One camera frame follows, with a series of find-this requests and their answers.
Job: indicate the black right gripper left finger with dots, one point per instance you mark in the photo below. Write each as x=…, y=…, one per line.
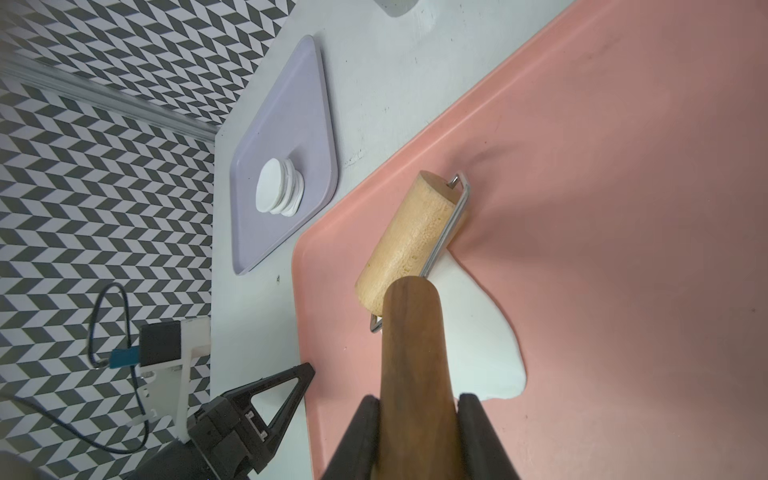
x=356, y=453

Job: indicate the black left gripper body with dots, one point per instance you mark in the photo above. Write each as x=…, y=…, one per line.
x=231, y=437

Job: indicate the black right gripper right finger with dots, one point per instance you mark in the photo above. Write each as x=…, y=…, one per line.
x=483, y=453

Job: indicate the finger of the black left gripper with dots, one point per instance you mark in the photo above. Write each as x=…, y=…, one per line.
x=299, y=376
x=280, y=422

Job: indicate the wooden rolling pin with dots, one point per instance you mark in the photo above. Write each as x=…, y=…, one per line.
x=418, y=427

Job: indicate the white dough piece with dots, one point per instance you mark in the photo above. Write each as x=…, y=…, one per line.
x=483, y=354

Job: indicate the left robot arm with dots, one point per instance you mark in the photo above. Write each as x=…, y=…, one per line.
x=177, y=460

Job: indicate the stack of white dumpling wrappers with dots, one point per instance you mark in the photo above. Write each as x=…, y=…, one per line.
x=280, y=188

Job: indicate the purple plastic tray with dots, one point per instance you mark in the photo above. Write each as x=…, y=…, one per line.
x=293, y=123

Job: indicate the pink cutting board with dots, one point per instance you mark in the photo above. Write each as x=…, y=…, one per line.
x=618, y=216

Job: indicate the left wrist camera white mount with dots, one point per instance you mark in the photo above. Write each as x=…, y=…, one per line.
x=164, y=358

